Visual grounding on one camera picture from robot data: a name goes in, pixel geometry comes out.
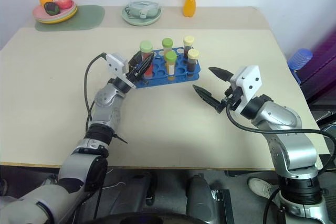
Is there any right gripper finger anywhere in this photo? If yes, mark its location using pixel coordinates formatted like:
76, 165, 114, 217
192, 84, 220, 109
208, 67, 233, 83

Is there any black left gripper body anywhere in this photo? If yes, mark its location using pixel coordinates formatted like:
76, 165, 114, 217
125, 61, 144, 82

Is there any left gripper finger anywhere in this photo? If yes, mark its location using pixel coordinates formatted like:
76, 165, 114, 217
135, 52, 155, 78
130, 51, 143, 65

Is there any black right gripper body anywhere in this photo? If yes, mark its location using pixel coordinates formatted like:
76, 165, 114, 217
215, 84, 243, 114

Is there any red liquid tube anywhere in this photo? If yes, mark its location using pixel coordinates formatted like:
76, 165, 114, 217
140, 39, 154, 80

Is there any yellow liquid tube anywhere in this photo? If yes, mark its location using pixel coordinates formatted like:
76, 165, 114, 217
164, 51, 177, 81

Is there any brown labelled tube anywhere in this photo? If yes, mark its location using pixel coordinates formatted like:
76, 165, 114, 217
186, 48, 200, 74

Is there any blue test tube rack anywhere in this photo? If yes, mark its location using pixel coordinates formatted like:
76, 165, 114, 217
130, 48, 202, 89

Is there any orange liquid tube, green cap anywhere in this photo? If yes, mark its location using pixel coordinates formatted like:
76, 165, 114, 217
161, 37, 174, 59

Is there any dark liquid tube, cream cap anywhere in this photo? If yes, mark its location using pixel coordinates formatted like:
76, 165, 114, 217
183, 36, 195, 59

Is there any pale green plate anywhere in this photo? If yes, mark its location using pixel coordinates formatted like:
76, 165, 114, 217
121, 6, 162, 27

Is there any green placemat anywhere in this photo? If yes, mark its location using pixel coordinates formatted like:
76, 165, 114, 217
34, 5, 106, 33

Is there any blue ribbed stack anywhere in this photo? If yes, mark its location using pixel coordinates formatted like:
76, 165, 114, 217
287, 48, 314, 86

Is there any light green stacked plate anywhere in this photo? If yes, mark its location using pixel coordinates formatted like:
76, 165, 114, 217
34, 3, 78, 23

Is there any yellow plate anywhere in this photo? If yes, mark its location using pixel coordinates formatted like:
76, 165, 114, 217
36, 5, 79, 25

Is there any white shoe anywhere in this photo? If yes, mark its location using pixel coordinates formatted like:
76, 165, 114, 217
248, 177, 280, 199

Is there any dark purple toy fruit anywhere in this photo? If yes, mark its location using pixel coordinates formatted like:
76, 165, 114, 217
44, 2, 60, 15

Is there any dark rounded shape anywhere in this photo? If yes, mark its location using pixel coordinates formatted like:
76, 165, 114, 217
185, 174, 219, 222

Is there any pink plate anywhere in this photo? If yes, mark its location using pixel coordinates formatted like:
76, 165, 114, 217
32, 1, 77, 21

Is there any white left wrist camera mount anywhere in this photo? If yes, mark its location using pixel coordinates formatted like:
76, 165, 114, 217
106, 53, 136, 90

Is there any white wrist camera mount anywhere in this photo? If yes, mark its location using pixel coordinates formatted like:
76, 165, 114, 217
106, 53, 136, 90
229, 65, 263, 116

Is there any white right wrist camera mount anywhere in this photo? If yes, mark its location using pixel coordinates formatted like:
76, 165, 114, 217
229, 65, 263, 116

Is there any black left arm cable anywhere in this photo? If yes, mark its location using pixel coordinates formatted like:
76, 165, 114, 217
84, 52, 108, 130

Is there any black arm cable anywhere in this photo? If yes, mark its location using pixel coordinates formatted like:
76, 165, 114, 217
84, 52, 108, 130
225, 103, 336, 175

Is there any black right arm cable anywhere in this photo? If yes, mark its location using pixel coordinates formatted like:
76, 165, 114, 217
225, 103, 336, 175

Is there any white floor cable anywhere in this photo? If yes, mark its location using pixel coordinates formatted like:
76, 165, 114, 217
104, 179, 127, 191

